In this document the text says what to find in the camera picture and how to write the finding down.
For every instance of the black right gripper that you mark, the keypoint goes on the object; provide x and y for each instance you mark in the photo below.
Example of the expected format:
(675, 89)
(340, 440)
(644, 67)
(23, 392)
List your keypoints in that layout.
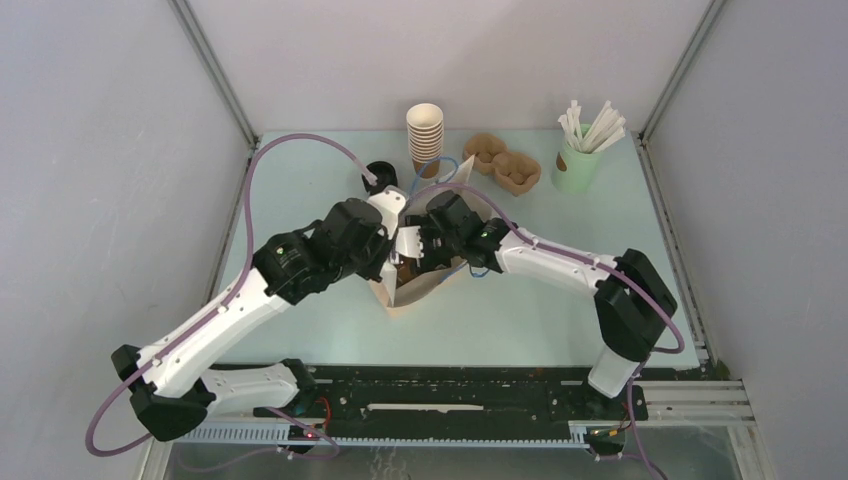
(428, 262)

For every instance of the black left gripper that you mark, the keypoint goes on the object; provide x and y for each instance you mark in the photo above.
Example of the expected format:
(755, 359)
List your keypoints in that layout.
(385, 245)

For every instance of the paper takeout bag blue handles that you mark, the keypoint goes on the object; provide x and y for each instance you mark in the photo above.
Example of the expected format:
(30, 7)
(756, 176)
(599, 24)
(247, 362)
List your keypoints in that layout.
(400, 288)

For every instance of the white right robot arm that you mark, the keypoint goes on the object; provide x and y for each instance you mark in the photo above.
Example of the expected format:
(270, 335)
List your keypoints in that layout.
(634, 306)

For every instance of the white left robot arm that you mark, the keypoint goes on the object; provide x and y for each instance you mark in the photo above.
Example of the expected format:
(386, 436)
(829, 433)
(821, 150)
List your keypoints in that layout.
(174, 383)

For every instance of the stack of black cup lids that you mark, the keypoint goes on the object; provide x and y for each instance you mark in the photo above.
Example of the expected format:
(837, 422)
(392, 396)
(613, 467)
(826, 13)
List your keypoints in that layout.
(385, 175)

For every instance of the brown pulp cup carrier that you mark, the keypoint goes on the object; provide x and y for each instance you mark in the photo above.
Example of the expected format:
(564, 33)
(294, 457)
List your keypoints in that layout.
(513, 171)

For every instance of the stack of brown paper cups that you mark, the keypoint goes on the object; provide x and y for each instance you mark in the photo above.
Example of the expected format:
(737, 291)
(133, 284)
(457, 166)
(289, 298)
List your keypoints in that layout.
(425, 129)

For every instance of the green straw holder cup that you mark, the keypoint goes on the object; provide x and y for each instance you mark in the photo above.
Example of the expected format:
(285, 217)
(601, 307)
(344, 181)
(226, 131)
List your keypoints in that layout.
(574, 169)

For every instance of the bundle of white wrapped straws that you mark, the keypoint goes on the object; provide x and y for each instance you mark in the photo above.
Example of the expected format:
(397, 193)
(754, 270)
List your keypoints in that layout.
(606, 129)

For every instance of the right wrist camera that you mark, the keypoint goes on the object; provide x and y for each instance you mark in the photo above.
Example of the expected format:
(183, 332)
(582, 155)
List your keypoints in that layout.
(409, 243)

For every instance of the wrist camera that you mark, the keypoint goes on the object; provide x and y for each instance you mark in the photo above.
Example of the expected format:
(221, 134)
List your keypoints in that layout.
(409, 243)
(390, 203)

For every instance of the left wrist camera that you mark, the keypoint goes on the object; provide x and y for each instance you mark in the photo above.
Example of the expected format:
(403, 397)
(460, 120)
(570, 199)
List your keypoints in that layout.
(390, 203)

